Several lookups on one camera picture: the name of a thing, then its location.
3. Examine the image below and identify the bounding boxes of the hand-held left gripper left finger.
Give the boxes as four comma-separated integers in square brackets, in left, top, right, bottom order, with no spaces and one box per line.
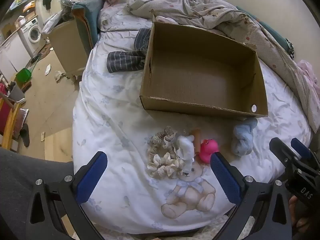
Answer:
[25,151,108,240]

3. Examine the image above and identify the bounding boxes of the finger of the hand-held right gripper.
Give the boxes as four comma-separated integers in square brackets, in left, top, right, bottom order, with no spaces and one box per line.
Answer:
[291,138,314,164]
[269,137,300,170]

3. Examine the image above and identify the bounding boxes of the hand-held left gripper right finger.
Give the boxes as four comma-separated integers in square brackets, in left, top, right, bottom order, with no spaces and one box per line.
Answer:
[210,152,293,240]

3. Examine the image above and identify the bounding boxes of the pink rubber duck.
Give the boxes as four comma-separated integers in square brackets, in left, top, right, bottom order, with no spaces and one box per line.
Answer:
[199,139,220,163]

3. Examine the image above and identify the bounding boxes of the light blue fluffy cloth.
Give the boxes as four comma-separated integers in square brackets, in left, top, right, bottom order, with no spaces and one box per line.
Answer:
[230,118,258,157]

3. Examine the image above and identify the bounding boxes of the orange brown cylinder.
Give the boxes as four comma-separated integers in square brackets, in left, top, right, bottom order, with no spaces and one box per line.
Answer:
[191,129,202,155]

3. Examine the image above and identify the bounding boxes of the cream scrunchie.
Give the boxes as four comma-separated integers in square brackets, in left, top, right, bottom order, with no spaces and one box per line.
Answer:
[147,152,187,179]

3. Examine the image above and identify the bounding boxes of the patterned beige scrunchie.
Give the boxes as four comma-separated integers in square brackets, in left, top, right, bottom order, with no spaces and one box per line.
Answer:
[149,127,178,155]

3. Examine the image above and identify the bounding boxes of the brown cardboard box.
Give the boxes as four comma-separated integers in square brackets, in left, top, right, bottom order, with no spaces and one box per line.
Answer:
[139,21,269,118]

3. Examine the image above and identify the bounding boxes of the person's right hand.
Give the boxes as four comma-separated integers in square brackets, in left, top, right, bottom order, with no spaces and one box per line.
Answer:
[289,195,320,234]

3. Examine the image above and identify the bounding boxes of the white bear print bed sheet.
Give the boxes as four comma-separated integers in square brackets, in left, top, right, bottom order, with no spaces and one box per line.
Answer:
[72,0,313,235]

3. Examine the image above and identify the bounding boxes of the pink crumpled cloth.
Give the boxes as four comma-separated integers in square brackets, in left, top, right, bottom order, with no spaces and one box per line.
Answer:
[297,60,320,100]

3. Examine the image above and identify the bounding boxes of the person's dark grey trousers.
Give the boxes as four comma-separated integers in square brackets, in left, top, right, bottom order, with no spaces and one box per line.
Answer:
[0,147,75,240]

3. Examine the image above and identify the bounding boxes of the black slipper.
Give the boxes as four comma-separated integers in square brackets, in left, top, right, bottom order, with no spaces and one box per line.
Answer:
[20,123,30,147]

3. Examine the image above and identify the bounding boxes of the wooden chair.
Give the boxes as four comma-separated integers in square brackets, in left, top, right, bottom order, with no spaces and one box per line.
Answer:
[0,92,25,153]

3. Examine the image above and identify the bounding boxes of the pink suitcase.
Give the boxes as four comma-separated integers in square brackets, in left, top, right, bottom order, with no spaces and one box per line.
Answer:
[0,84,10,135]

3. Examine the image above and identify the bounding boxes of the grey bin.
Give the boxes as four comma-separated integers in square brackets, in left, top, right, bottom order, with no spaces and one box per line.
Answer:
[9,81,25,100]

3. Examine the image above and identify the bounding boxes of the teal cushion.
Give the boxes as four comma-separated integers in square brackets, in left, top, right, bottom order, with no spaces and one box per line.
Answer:
[236,6,297,58]

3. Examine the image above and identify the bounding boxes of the grey striped garment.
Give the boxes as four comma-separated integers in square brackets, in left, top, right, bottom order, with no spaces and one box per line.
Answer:
[107,28,152,73]

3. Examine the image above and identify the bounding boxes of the beige bedside cabinet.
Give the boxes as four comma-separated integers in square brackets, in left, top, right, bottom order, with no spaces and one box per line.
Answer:
[47,20,88,77]

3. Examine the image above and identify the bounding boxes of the beige floral quilt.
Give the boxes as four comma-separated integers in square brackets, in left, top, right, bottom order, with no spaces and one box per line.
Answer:
[126,0,320,134]

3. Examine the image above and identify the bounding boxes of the white cabinet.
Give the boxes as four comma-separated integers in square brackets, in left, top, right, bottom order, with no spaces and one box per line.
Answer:
[0,34,29,73]

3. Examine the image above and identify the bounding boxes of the white washing machine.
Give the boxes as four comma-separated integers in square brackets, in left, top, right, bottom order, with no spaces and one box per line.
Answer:
[19,17,43,52]

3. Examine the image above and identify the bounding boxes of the grey clothes pile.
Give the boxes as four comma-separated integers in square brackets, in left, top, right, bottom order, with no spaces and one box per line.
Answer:
[41,5,75,34]

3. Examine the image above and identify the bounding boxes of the teal pillow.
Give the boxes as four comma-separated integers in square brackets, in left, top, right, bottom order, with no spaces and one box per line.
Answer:
[72,0,104,48]

